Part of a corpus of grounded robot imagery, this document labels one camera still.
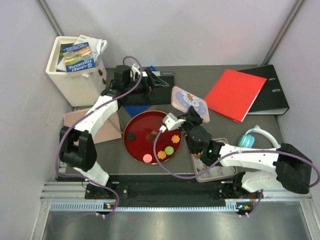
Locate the purple cable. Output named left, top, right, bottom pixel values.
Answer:
left=152, top=129, right=320, bottom=218
left=47, top=55, right=144, bottom=235

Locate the orange flower cookie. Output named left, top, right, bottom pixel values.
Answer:
left=171, top=135, right=181, bottom=144
left=157, top=150, right=167, bottom=160

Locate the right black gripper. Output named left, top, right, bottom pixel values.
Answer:
left=176, top=106, right=204, bottom=155

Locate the silver tin lid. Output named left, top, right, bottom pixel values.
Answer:
left=171, top=86, right=210, bottom=123

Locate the white paper stack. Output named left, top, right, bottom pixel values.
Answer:
left=55, top=34, right=108, bottom=72

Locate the green sandwich cookie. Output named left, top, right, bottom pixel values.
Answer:
left=164, top=146, right=175, bottom=156

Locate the blue illustrated booklet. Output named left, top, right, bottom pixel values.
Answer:
left=62, top=42, right=96, bottom=73

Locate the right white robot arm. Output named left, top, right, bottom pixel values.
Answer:
left=156, top=86, right=316, bottom=198

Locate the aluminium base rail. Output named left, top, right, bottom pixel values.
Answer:
left=39, top=181, right=283, bottom=213

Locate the black folder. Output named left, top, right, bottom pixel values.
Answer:
left=120, top=71, right=175, bottom=105

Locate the red folder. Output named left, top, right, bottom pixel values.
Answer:
left=204, top=69, right=267, bottom=123

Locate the white storage bin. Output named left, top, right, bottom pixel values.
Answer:
left=45, top=36, right=107, bottom=107

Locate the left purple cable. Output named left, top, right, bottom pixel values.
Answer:
left=47, top=55, right=144, bottom=235

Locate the orange flower cookie right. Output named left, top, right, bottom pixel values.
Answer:
left=171, top=135, right=181, bottom=144

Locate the teal macaron upper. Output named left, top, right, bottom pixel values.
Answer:
left=237, top=125, right=281, bottom=149

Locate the blue folder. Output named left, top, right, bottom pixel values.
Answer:
left=123, top=68, right=156, bottom=118

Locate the orange flower cookie lower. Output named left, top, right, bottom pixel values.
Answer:
left=157, top=150, right=167, bottom=160

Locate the black ring binder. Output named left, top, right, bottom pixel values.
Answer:
left=239, top=64, right=290, bottom=116

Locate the red round lacquer tray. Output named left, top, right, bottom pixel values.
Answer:
left=123, top=110, right=182, bottom=165

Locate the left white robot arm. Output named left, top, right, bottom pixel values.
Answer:
left=56, top=65, right=170, bottom=199

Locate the pink sandwich cookie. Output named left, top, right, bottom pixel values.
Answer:
left=142, top=154, right=153, bottom=164

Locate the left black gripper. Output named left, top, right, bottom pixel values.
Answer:
left=125, top=67, right=169, bottom=104

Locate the black sandwich cookie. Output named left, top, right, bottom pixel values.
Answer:
left=126, top=132, right=136, bottom=141

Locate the pink notebook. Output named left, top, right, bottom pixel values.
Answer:
left=63, top=108, right=123, bottom=144

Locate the cookie tin with paper cups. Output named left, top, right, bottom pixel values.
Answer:
left=187, top=136, right=238, bottom=183

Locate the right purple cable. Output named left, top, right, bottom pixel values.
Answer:
left=152, top=129, right=320, bottom=218

